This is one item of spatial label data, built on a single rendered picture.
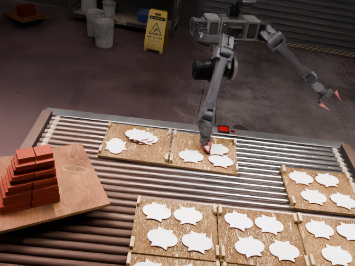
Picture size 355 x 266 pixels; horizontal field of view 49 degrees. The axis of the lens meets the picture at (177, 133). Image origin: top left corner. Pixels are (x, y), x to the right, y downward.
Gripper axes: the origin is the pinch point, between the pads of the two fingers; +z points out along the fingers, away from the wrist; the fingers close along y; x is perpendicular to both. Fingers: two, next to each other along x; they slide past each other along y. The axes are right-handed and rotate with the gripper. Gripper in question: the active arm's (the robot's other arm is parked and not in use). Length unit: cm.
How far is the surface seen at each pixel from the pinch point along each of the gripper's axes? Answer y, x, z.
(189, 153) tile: -7.3, 11.2, -3.4
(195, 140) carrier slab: 9.5, 7.8, -1.8
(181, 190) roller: -36.6, 15.9, -0.2
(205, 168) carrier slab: -17.7, 2.4, 1.8
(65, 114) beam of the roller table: 23, 90, -33
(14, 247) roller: -87, 83, -25
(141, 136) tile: 1.5, 38.9, -17.1
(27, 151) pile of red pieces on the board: -71, 65, -62
